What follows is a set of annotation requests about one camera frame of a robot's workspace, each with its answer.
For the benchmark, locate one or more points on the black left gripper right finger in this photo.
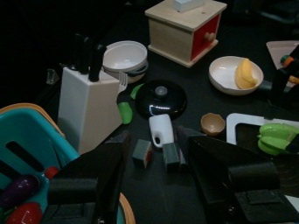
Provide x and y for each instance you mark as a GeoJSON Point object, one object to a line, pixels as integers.
{"type": "Point", "coordinates": [234, 186]}

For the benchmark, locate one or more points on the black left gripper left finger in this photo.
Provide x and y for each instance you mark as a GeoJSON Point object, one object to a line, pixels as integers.
{"type": "Point", "coordinates": [90, 180]}

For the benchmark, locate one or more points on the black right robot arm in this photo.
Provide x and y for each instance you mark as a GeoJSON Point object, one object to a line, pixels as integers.
{"type": "Point", "coordinates": [281, 84]}

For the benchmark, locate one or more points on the small red toy piece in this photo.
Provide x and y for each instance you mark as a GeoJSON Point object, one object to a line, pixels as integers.
{"type": "Point", "coordinates": [51, 172]}

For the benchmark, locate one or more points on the small grey block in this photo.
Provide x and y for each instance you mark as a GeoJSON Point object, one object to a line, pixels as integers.
{"type": "Point", "coordinates": [171, 157]}
{"type": "Point", "coordinates": [142, 153]}

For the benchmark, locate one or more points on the purple toy eggplant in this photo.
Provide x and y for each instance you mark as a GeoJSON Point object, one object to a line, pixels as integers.
{"type": "Point", "coordinates": [19, 189]}

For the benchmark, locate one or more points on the red toy tomato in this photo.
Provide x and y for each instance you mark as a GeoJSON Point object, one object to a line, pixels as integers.
{"type": "Point", "coordinates": [26, 214]}

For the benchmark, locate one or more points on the green toy pepper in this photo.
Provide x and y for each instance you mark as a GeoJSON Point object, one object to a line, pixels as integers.
{"type": "Point", "coordinates": [277, 137]}

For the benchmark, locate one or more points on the teal basket orange rim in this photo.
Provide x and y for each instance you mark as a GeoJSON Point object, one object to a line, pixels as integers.
{"type": "Point", "coordinates": [31, 137]}

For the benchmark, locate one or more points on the white tray black inside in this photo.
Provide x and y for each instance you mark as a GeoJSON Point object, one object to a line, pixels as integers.
{"type": "Point", "coordinates": [243, 122]}

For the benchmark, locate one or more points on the white knife block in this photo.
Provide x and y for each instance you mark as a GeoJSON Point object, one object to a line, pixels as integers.
{"type": "Point", "coordinates": [87, 113]}

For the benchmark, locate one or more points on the black pot lid grey knob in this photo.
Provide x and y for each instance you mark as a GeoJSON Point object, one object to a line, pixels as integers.
{"type": "Point", "coordinates": [159, 100]}

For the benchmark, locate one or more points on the white bowl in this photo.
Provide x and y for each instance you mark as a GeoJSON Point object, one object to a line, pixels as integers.
{"type": "Point", "coordinates": [223, 75]}

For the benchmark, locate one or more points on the yellow toy banana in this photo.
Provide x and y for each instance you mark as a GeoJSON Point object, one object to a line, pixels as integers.
{"type": "Point", "coordinates": [245, 74]}

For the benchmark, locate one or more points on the white toy pot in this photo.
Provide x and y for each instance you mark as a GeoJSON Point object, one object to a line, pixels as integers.
{"type": "Point", "coordinates": [126, 58]}

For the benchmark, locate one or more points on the orange toy carrot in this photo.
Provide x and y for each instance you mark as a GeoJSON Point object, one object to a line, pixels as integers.
{"type": "Point", "coordinates": [287, 60]}

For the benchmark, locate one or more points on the pale pink tray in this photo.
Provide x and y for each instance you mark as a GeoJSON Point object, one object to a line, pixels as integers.
{"type": "Point", "coordinates": [278, 49]}

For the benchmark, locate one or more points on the wooden box red drawer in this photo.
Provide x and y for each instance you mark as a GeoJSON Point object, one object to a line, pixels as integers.
{"type": "Point", "coordinates": [183, 35]}

